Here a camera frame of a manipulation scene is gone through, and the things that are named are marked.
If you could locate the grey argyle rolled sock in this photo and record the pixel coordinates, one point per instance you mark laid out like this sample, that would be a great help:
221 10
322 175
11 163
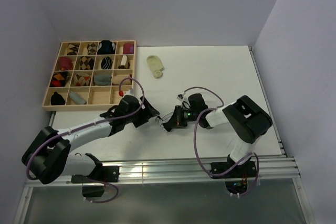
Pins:
91 48

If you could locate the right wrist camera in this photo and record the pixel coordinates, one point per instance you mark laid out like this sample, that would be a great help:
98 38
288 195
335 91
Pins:
182 98

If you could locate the magenta purple rolled sock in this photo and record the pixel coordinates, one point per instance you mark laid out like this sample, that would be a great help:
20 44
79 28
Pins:
128 48

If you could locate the black blue rolled sock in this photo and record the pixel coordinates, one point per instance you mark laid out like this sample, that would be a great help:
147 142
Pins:
106 47

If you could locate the tan rolled sock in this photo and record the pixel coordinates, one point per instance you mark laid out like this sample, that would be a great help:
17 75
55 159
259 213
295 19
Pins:
121 79

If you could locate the aluminium rail frame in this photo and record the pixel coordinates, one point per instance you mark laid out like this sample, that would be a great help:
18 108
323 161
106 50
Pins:
186 170

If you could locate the dark brown argyle sock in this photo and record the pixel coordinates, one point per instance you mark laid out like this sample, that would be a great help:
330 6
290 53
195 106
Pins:
86 63

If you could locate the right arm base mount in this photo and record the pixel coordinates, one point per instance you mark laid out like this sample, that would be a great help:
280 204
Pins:
240 175

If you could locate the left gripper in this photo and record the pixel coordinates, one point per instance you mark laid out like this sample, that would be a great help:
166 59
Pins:
148 112

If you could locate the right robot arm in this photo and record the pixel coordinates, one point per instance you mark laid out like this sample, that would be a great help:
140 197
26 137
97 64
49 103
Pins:
248 120

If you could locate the white black striped sock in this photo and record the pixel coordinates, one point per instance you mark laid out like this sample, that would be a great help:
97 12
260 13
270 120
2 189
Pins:
161 120

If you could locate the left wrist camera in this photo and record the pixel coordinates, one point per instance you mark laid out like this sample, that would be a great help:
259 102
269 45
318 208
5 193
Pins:
127 93

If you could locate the black orange argyle sock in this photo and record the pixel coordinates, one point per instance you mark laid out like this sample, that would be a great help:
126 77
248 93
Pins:
59 79

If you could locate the beige red argyle sock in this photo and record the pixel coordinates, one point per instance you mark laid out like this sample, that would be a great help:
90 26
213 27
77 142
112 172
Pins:
81 80

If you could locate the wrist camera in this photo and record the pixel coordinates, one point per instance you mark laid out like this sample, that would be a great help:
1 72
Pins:
127 93
182 98

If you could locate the wooden compartment sock tray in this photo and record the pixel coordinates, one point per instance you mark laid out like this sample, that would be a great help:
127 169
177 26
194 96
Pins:
91 75

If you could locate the pale green ankle sock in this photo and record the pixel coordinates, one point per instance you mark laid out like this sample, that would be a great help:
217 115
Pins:
155 65

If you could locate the pink rolled sock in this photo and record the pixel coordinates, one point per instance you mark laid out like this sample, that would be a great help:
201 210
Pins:
65 64

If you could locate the brown argyle rolled sock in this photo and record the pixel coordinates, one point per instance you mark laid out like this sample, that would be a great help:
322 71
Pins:
72 49

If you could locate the black white-striped rolled sock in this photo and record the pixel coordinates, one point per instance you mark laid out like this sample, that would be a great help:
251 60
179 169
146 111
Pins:
106 63

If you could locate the cream brown rolled sock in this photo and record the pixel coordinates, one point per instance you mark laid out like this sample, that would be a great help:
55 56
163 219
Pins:
124 62

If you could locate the light blue rolled sock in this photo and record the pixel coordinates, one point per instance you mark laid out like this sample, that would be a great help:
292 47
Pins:
77 99

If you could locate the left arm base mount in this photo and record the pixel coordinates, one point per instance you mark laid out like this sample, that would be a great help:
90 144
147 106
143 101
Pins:
97 183

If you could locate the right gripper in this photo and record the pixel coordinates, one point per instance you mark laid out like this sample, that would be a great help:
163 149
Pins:
177 119

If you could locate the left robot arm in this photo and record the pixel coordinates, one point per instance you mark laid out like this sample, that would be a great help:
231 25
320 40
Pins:
49 156

